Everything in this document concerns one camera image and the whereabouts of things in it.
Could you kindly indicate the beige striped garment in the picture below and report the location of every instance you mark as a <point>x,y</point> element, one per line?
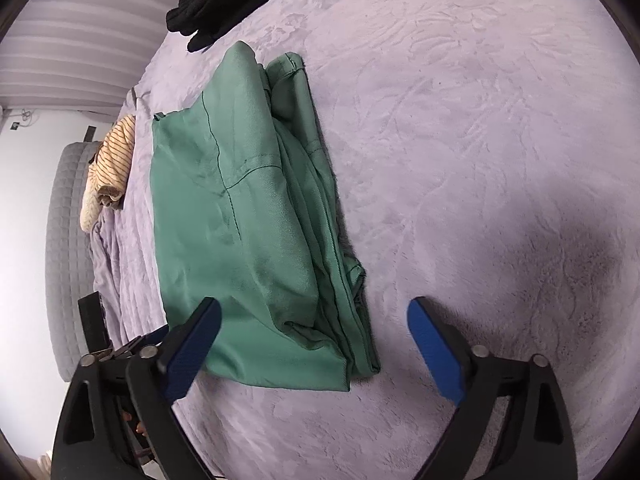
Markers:
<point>112,160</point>

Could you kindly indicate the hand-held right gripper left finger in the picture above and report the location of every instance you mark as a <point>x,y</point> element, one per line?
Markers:
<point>192,350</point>

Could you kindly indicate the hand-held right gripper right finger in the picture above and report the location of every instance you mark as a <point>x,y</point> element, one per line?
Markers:
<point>435,355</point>

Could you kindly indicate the green pants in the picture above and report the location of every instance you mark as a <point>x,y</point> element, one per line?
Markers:
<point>225,210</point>

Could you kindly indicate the black garment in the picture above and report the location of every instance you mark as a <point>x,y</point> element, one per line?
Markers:
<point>210,5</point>

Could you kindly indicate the wall socket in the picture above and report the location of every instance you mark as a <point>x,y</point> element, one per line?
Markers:
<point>15,126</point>

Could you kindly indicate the lilac plush blanket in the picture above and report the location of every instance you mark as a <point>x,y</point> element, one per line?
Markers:
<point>475,160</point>

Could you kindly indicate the striped lilac curtain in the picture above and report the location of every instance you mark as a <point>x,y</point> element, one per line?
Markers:
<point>75,50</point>

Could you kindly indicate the grey quilted headboard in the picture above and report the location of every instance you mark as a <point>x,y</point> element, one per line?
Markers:
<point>65,260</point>

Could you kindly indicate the person's left hand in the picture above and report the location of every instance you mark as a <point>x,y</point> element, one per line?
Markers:
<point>140,428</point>

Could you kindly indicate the small black bracket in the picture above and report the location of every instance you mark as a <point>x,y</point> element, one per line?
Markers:
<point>91,132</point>

